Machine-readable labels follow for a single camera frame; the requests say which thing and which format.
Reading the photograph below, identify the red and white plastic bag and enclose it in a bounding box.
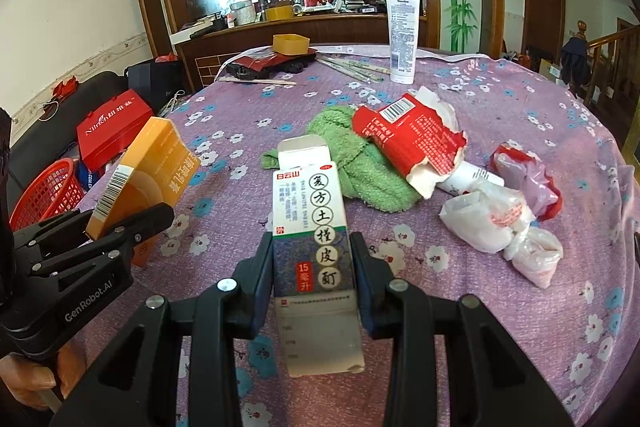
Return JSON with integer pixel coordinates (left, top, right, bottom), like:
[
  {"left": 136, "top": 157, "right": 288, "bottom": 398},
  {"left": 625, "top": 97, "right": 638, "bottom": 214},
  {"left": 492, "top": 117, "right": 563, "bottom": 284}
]
[{"left": 487, "top": 143, "right": 563, "bottom": 220}]

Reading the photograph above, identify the dark hanging jacket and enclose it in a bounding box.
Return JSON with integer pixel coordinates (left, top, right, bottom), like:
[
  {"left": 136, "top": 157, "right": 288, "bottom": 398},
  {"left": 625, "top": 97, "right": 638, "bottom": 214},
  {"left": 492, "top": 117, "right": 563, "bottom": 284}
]
[{"left": 560, "top": 34, "right": 594, "bottom": 86}]

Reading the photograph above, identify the brown wooden door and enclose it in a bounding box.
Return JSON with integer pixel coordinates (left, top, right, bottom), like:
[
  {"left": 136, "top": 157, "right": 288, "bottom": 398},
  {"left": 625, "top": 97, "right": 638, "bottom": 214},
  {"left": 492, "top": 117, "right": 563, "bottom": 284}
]
[{"left": 522, "top": 0, "right": 568, "bottom": 62}]

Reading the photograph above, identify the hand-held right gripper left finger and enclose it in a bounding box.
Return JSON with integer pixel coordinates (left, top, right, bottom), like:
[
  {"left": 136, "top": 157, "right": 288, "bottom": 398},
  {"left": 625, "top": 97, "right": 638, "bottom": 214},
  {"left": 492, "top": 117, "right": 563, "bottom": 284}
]
[{"left": 50, "top": 231, "right": 276, "bottom": 427}]

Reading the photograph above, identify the black gift bag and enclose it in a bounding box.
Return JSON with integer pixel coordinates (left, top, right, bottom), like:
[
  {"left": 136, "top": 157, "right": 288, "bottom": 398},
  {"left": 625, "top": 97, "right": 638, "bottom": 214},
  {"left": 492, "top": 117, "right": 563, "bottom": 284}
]
[{"left": 124, "top": 58, "right": 185, "bottom": 110}]

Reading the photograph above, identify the green towel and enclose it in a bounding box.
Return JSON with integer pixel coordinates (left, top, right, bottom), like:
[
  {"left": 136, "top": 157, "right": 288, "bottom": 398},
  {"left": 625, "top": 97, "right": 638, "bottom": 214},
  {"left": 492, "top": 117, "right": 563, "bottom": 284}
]
[{"left": 260, "top": 105, "right": 421, "bottom": 214}]

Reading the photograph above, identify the white medicine box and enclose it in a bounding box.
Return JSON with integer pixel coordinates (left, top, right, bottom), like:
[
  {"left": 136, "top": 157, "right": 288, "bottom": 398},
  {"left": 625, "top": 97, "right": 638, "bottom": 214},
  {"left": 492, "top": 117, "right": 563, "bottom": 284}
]
[{"left": 272, "top": 134, "right": 368, "bottom": 379}]

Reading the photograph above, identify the person's left hand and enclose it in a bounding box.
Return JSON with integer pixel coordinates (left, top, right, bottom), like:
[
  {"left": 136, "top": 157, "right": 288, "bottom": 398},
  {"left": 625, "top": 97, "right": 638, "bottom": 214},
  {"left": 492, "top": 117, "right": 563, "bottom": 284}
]
[{"left": 0, "top": 338, "right": 87, "bottom": 412}]

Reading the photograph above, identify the white jar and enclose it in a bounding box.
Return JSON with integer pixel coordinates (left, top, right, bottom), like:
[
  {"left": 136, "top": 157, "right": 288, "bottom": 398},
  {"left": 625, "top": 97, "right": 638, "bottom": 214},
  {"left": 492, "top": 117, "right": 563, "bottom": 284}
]
[{"left": 230, "top": 1, "right": 257, "bottom": 26}]

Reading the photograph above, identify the red packet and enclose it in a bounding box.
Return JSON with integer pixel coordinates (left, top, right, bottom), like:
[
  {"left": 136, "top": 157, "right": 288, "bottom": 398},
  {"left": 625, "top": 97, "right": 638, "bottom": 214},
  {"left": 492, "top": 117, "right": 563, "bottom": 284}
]
[{"left": 239, "top": 53, "right": 287, "bottom": 72}]

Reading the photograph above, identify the purple floral tablecloth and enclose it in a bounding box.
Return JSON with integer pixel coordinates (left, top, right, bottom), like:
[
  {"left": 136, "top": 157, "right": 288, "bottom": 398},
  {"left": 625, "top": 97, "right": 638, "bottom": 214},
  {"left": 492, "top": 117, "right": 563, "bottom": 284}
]
[{"left": 75, "top": 49, "right": 640, "bottom": 427}]

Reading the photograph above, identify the small knotted white bag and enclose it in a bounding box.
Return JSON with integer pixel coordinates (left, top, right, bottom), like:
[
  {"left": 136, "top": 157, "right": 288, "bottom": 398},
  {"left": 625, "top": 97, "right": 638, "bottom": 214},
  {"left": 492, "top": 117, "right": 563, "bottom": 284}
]
[{"left": 504, "top": 227, "right": 565, "bottom": 290}]

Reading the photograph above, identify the small white tube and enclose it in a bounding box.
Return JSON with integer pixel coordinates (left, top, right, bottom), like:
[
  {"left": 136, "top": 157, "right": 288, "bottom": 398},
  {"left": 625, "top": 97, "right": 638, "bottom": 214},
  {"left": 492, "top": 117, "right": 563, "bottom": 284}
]
[{"left": 437, "top": 161, "right": 506, "bottom": 196}]

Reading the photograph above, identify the orange cardboard box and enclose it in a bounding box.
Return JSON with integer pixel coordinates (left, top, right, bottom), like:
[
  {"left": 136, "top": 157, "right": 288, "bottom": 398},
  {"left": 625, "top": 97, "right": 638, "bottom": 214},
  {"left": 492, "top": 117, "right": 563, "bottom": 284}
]
[{"left": 85, "top": 117, "right": 202, "bottom": 242}]

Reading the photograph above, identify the red plastic basket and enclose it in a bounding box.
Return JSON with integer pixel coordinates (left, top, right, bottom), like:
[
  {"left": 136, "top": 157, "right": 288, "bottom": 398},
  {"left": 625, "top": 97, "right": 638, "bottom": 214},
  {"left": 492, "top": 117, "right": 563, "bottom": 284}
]
[{"left": 10, "top": 158, "right": 86, "bottom": 233}]

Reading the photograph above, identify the yellow plastic box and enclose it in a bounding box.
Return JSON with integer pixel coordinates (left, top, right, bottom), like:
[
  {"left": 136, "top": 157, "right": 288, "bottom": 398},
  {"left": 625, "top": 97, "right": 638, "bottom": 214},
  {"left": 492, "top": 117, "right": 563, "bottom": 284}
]
[{"left": 272, "top": 34, "right": 311, "bottom": 56}]

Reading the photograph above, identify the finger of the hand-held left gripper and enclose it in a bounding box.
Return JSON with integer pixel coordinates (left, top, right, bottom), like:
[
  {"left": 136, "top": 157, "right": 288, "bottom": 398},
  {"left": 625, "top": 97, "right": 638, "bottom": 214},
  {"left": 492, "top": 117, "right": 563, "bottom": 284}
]
[
  {"left": 12, "top": 208, "right": 91, "bottom": 258},
  {"left": 27, "top": 202, "right": 176, "bottom": 280}
]

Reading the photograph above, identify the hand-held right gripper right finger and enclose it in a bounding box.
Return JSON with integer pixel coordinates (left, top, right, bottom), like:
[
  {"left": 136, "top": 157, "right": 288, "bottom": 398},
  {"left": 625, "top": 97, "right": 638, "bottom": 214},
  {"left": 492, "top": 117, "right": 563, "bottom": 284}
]
[{"left": 350, "top": 231, "right": 576, "bottom": 427}]

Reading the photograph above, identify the wooden stair railing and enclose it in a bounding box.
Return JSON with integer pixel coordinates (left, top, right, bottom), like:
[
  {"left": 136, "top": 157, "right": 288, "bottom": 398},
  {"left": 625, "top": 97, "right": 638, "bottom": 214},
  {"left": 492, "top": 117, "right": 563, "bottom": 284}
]
[{"left": 575, "top": 19, "right": 640, "bottom": 108}]

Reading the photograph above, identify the white lotion tube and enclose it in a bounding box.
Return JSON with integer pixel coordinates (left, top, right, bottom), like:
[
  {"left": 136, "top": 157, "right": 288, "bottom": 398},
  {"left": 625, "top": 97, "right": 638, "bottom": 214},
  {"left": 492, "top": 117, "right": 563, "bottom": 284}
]
[{"left": 386, "top": 0, "right": 420, "bottom": 85}]

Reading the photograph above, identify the black sofa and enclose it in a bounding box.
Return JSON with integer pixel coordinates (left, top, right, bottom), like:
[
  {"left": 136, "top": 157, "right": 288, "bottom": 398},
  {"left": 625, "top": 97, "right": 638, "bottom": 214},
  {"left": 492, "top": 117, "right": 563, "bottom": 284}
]
[{"left": 0, "top": 72, "right": 131, "bottom": 212}]

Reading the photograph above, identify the red black flat item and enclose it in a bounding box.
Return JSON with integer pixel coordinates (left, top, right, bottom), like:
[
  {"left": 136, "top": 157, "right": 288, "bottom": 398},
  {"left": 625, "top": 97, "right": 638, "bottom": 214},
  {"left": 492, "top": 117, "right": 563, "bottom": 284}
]
[{"left": 226, "top": 48, "right": 319, "bottom": 80}]

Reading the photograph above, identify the wooden chopsticks pair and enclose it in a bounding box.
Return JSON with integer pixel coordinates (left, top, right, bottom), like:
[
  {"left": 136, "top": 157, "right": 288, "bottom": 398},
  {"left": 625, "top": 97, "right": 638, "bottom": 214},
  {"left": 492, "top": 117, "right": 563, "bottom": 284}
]
[{"left": 218, "top": 76, "right": 297, "bottom": 86}]

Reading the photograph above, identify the red gift bag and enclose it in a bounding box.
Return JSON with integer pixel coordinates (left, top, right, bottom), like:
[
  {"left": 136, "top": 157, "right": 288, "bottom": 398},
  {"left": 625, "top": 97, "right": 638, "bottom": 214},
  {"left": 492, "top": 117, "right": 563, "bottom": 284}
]
[{"left": 76, "top": 89, "right": 156, "bottom": 172}]

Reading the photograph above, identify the torn red carton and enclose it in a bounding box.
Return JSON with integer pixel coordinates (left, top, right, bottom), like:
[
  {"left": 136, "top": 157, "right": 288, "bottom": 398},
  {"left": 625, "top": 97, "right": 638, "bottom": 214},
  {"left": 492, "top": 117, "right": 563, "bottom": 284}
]
[{"left": 351, "top": 87, "right": 468, "bottom": 200}]

